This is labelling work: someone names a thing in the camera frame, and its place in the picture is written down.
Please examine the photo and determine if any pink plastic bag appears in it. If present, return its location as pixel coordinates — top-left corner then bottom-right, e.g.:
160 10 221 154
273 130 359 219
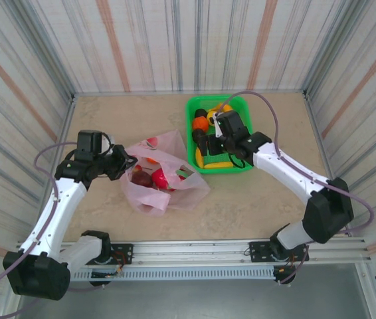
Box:
121 130 211 219

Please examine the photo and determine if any orange fake tangerine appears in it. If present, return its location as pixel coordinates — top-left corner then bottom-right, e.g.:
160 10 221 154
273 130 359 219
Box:
192 116 210 132

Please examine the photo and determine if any green plastic basket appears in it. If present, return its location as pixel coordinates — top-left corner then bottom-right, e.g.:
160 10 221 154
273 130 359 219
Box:
185 95 254 175

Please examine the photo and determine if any grey metal panel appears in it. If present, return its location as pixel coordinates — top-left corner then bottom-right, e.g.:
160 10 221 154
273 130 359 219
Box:
18 264 371 319

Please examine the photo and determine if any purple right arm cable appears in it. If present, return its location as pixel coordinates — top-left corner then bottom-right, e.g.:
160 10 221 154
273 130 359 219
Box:
219 91 375 286

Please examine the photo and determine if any aluminium frame bar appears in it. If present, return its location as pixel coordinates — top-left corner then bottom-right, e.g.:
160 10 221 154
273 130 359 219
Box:
302 89 351 237
50 94 78 160

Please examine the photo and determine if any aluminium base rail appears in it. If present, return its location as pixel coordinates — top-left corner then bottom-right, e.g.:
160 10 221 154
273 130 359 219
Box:
17 236 373 266

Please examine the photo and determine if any slotted grey cable duct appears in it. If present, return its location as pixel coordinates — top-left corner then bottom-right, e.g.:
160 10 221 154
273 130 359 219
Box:
70 267 277 282

